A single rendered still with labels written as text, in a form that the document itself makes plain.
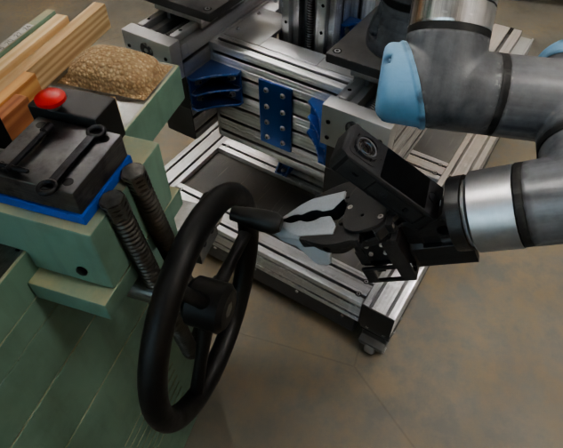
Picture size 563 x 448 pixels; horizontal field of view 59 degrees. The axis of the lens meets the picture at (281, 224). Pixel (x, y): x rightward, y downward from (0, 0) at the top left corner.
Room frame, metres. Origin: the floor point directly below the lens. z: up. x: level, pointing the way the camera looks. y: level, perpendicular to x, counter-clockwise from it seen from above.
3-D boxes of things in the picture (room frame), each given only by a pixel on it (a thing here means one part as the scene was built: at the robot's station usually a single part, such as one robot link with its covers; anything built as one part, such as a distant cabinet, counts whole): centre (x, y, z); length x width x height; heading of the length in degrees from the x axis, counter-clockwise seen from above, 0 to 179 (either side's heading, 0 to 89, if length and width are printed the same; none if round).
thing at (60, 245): (0.38, 0.22, 0.91); 0.15 x 0.14 x 0.09; 162
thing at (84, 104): (0.38, 0.21, 0.99); 0.13 x 0.11 x 0.06; 162
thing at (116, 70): (0.64, 0.24, 0.92); 0.14 x 0.09 x 0.04; 72
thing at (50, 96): (0.42, 0.23, 1.02); 0.03 x 0.03 x 0.01
